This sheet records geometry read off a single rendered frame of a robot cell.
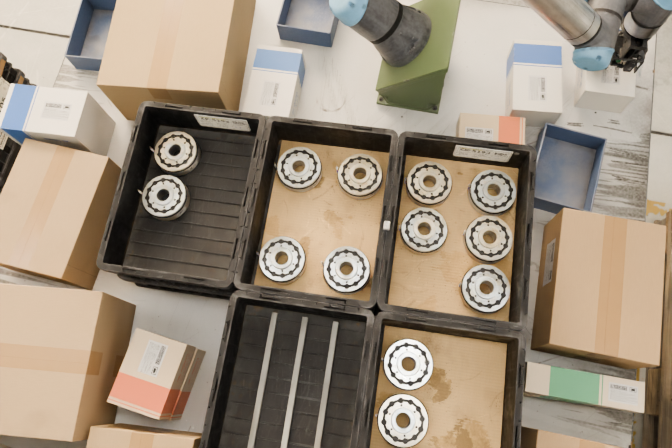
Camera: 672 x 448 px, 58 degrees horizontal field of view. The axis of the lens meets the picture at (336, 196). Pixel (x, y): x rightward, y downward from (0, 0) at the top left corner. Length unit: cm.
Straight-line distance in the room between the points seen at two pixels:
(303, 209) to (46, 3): 190
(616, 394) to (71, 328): 114
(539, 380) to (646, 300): 28
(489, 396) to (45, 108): 121
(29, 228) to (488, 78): 120
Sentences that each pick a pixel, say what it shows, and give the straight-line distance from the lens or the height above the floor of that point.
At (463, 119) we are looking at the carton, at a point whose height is 78.
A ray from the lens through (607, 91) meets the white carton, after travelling 167.
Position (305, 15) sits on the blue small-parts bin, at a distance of 180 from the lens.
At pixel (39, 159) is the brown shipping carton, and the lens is 162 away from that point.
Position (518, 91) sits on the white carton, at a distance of 161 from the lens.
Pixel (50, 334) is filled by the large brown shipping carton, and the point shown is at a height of 90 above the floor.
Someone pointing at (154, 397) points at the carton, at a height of 85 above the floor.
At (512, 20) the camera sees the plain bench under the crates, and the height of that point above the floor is 70.
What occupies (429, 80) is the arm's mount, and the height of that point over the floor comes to 86.
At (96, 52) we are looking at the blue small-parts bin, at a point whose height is 70.
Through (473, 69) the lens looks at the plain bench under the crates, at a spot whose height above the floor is 70.
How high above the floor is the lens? 218
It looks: 71 degrees down
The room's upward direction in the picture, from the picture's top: 10 degrees counter-clockwise
